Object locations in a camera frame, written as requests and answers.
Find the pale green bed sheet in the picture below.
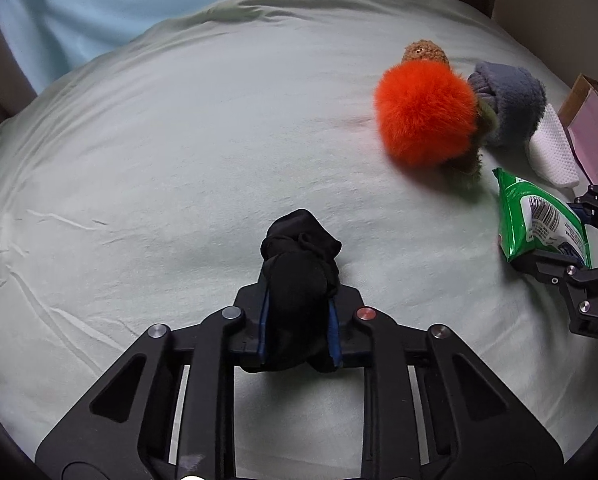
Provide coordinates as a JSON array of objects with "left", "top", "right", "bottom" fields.
[{"left": 0, "top": 0, "right": 598, "bottom": 471}]

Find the black sock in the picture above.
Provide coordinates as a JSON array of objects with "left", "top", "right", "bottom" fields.
[{"left": 241, "top": 208, "right": 343, "bottom": 374}]

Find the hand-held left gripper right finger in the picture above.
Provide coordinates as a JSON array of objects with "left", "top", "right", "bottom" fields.
[{"left": 328, "top": 284, "right": 565, "bottom": 480}]

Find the grey fuzzy sock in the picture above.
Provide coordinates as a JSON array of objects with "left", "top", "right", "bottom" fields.
[{"left": 466, "top": 61, "right": 548, "bottom": 149}]

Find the cardboard box with pink lining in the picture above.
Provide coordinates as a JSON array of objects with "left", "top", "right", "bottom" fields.
[{"left": 559, "top": 74, "right": 598, "bottom": 189}]

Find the white mesh cloth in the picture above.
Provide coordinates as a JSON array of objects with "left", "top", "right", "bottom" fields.
[{"left": 526, "top": 103, "right": 580, "bottom": 189}]

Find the brown plush toy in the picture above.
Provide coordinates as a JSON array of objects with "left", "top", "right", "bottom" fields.
[{"left": 403, "top": 42, "right": 500, "bottom": 190}]

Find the green wet wipes packet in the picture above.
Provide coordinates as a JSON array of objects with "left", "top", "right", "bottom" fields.
[{"left": 493, "top": 167, "right": 593, "bottom": 269}]

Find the light blue curtain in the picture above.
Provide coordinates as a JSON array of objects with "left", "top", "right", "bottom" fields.
[{"left": 0, "top": 0, "right": 373, "bottom": 95}]

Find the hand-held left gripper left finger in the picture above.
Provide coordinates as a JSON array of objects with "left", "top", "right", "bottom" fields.
[{"left": 35, "top": 282, "right": 280, "bottom": 480}]

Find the orange fluffy pom-pom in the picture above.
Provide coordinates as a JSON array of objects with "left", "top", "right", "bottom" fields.
[{"left": 374, "top": 61, "right": 480, "bottom": 167}]

